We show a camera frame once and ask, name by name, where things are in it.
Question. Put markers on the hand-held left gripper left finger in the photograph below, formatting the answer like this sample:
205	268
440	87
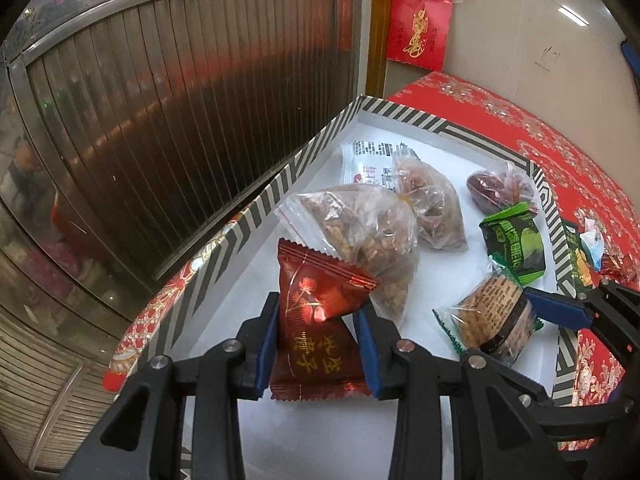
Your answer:
266	345

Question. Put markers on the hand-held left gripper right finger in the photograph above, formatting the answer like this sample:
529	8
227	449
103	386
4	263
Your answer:
369	355

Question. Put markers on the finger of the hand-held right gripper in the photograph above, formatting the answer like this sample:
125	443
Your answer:
585	420
560	310

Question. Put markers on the red snack packet gold print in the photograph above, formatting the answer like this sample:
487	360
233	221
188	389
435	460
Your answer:
310	320
614	266

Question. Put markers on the small dark green snack packet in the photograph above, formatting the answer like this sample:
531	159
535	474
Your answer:
575	260

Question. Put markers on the brown pastry packet green edges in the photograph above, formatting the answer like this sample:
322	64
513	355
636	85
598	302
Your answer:
500	320

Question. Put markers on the small white blue snack packet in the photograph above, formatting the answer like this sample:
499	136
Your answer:
592	247

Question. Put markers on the striped cardboard box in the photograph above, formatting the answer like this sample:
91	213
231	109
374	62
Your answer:
450	265

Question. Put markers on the clear bag of nuts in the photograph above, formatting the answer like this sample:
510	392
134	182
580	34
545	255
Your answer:
365	230

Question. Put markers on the clear bag of red dates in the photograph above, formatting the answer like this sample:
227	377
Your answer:
492	185

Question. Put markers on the red floral tablecloth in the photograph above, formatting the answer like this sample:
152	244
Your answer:
590	160

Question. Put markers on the metal door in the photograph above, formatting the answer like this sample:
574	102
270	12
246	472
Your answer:
175	110

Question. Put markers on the large red wall hanging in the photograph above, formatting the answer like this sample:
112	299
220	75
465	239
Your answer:
417	27

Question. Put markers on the golden door frame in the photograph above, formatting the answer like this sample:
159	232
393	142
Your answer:
380	25

